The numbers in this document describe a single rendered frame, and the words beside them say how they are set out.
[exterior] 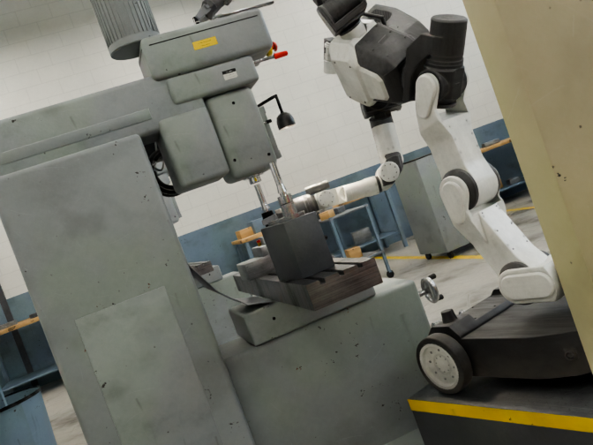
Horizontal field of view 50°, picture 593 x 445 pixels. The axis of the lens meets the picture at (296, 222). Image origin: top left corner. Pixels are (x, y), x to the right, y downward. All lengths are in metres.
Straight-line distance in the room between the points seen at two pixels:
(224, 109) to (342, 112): 7.36
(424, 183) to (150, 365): 4.95
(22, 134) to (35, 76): 6.95
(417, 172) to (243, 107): 4.52
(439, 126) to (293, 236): 0.59
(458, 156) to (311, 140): 7.40
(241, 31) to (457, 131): 0.88
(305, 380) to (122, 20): 1.45
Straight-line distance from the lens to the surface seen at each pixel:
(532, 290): 2.07
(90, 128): 2.34
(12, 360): 9.03
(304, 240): 2.02
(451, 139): 2.14
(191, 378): 2.22
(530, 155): 0.82
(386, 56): 2.21
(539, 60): 0.81
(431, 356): 2.22
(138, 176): 2.20
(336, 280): 1.89
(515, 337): 2.02
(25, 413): 4.11
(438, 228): 6.82
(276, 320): 2.31
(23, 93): 9.25
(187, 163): 2.32
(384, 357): 2.47
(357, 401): 2.46
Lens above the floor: 1.18
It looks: 2 degrees down
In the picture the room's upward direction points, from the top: 20 degrees counter-clockwise
